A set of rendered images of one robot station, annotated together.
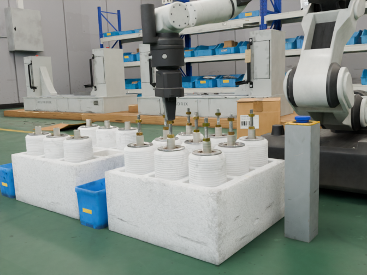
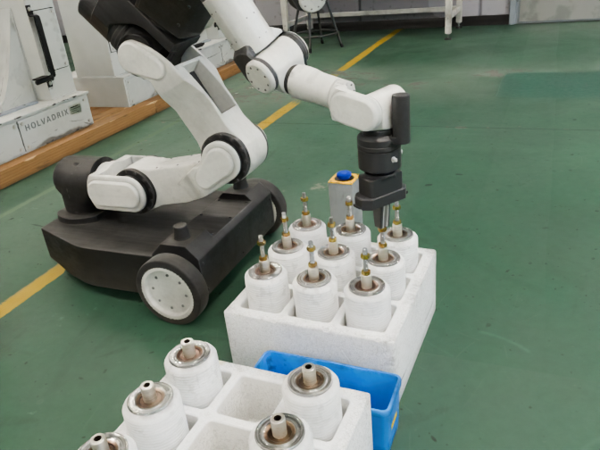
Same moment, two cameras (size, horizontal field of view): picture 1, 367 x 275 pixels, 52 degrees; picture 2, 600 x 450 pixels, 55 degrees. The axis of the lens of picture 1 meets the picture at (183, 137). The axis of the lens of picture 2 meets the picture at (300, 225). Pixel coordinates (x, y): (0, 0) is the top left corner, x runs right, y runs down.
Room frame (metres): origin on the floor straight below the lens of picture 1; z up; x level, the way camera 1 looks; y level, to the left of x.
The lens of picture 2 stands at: (1.42, 1.09, 0.90)
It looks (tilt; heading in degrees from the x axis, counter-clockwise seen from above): 26 degrees down; 258
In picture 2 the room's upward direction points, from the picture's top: 6 degrees counter-clockwise
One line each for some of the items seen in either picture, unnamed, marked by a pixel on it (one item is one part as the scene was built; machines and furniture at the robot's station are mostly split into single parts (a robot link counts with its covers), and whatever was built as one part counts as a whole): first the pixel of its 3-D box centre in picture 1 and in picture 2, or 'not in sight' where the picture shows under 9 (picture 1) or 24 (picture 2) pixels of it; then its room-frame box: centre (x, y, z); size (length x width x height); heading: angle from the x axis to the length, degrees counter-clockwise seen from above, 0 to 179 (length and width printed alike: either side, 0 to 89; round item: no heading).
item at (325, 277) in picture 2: (166, 139); (313, 278); (1.18, 0.05, 0.25); 0.08 x 0.08 x 0.01
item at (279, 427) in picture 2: (57, 132); (279, 426); (1.35, 0.45, 0.26); 0.02 x 0.02 x 0.03
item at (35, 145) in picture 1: (41, 157); not in sight; (1.42, 0.55, 0.16); 0.10 x 0.10 x 0.18
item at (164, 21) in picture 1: (163, 28); (386, 120); (1.00, 0.04, 0.57); 0.11 x 0.11 x 0.11; 36
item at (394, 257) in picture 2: (171, 148); (383, 258); (1.01, 0.03, 0.25); 0.08 x 0.08 x 0.01
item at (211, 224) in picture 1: (198, 194); (337, 310); (1.10, -0.04, 0.09); 0.39 x 0.39 x 0.18; 51
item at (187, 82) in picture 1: (191, 82); not in sight; (7.06, -0.18, 0.36); 0.50 x 0.38 x 0.21; 144
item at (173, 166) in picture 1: (172, 180); (384, 293); (1.01, 0.03, 0.16); 0.10 x 0.10 x 0.18
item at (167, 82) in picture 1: (167, 73); (380, 174); (1.01, 0.04, 0.45); 0.13 x 0.10 x 0.12; 19
